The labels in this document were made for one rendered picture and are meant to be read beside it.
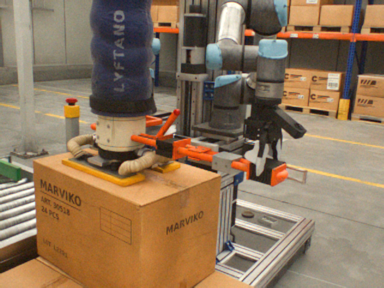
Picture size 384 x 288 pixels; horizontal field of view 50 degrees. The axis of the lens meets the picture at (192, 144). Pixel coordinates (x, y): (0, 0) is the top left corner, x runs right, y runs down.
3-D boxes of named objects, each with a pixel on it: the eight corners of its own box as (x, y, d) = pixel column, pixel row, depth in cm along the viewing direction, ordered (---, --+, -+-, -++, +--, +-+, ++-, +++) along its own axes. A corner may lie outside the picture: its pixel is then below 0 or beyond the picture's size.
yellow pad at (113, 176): (60, 164, 153) (60, 151, 152) (83, 158, 161) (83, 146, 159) (123, 188, 133) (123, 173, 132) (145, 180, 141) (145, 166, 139)
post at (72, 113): (68, 256, 269) (63, 105, 244) (77, 252, 275) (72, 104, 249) (75, 260, 265) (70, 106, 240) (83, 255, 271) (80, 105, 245)
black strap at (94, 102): (76, 105, 146) (75, 94, 145) (125, 99, 164) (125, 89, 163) (119, 115, 133) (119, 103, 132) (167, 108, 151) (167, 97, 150)
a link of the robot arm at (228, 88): (213, 101, 192) (215, 72, 189) (242, 103, 191) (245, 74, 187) (212, 105, 181) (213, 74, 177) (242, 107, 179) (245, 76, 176)
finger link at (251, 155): (243, 172, 115) (252, 140, 116) (261, 177, 112) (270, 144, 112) (237, 170, 113) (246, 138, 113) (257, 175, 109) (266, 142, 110)
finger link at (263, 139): (261, 158, 113) (269, 128, 114) (266, 160, 112) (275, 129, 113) (253, 155, 110) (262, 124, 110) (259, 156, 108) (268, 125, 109)
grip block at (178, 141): (153, 155, 136) (153, 137, 134) (173, 149, 143) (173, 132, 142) (172, 160, 131) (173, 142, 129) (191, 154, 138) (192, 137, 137)
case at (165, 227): (37, 254, 167) (32, 159, 156) (114, 223, 197) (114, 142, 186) (139, 323, 130) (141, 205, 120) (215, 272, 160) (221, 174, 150)
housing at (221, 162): (210, 169, 124) (211, 155, 122) (223, 164, 129) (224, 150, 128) (230, 174, 119) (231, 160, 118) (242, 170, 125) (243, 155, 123)
